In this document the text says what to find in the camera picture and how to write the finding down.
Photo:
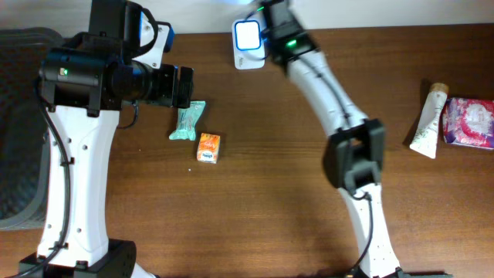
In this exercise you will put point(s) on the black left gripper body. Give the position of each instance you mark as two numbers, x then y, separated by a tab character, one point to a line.
162	83

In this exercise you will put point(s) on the mint toilet tissue wipes pack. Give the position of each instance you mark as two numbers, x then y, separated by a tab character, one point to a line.
187	120

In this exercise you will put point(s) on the orange tissue pack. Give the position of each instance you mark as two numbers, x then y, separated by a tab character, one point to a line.
208	148

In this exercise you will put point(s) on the white tube with cork cap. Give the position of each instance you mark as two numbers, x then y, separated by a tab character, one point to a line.
425	140

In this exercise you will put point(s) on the red purple floral tissue pack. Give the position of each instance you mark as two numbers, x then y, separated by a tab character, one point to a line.
468	122

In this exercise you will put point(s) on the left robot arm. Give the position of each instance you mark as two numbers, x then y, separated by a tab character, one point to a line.
81	89

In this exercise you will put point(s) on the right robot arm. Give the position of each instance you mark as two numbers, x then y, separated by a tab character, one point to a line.
354	156

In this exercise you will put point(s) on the white barcode scanner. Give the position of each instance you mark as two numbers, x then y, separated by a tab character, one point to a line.
248	46

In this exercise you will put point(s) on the grey plastic mesh basket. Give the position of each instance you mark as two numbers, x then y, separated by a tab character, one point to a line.
25	150

